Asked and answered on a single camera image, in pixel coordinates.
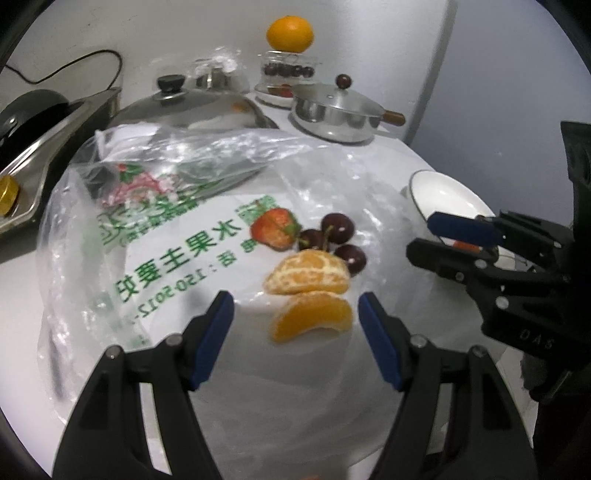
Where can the whole orange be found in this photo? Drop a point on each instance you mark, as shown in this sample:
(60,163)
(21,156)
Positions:
(290,33)

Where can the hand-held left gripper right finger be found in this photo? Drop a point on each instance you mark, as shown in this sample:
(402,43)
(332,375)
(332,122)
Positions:
(378,341)

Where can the printed clear plastic bag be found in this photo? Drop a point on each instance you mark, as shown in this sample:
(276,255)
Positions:
(161,258)

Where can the glass jar of cherries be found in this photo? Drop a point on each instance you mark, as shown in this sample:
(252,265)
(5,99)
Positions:
(286,69)

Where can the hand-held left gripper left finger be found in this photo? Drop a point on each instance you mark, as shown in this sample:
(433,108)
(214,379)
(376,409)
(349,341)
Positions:
(212,337)

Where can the peeled orange segment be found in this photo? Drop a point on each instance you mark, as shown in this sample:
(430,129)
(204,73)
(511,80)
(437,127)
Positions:
(304,274)
(309,318)

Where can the grey refrigerator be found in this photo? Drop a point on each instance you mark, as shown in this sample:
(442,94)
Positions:
(508,69)

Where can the crumpled clear plastic bag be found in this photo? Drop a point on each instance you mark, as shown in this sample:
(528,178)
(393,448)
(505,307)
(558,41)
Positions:
(217,74)

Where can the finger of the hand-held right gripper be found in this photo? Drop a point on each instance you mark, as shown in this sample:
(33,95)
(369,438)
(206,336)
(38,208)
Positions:
(434,256)
(461,226)

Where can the black wok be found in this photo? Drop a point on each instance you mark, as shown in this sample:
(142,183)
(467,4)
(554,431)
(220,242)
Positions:
(32,104)

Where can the pot lid with brown knob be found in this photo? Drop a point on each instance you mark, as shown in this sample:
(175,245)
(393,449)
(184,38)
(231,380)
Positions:
(337,97)

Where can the steel stove with brass knob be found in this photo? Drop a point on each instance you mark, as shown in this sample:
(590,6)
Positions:
(27,161)

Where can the white dish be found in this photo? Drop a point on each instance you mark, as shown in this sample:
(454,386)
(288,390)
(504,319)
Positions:
(270,98)

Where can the small steel pot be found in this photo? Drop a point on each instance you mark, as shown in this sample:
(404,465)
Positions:
(323,122)

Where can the white plate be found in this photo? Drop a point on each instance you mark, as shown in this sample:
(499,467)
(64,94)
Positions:
(443,194)

